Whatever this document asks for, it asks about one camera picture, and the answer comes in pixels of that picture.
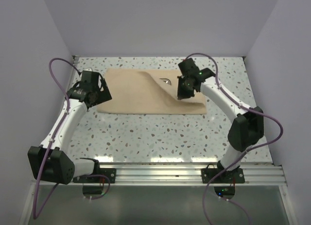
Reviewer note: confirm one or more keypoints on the beige cloth wrap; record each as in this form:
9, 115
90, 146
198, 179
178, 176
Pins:
140, 91

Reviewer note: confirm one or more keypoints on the aluminium front rail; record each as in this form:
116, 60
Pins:
189, 174

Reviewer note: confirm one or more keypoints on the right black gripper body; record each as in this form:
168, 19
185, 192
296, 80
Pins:
184, 91

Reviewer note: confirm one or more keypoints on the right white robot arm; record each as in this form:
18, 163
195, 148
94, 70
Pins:
247, 128

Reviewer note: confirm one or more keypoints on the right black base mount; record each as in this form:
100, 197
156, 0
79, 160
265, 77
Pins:
210, 171

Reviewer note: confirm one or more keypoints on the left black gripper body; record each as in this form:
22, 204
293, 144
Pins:
101, 96

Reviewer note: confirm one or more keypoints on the steel instrument tray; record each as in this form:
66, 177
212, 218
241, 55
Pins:
166, 80

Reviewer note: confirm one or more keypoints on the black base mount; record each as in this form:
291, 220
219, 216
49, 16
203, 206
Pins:
103, 175
210, 171

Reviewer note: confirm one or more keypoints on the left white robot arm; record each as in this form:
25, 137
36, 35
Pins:
50, 161

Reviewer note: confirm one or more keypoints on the left aluminium side rail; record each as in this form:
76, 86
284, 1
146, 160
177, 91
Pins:
64, 109

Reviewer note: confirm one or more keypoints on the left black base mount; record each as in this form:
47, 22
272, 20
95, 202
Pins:
103, 175

